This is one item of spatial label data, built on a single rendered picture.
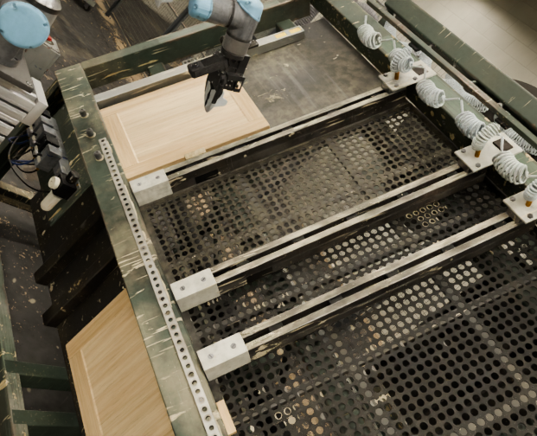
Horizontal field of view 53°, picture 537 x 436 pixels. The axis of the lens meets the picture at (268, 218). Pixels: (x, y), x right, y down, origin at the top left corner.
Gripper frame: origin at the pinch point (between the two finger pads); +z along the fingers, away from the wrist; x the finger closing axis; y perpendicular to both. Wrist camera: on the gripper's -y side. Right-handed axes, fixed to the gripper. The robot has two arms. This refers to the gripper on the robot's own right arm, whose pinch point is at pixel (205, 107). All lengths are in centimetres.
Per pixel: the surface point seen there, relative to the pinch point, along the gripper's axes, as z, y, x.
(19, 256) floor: 132, -31, 63
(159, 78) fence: 27, 12, 63
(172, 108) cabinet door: 29, 13, 44
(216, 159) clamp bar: 22.0, 13.0, 2.9
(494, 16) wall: 27, 560, 340
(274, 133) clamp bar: 11.2, 34.1, 5.8
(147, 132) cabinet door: 36, 1, 36
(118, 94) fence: 36, -3, 62
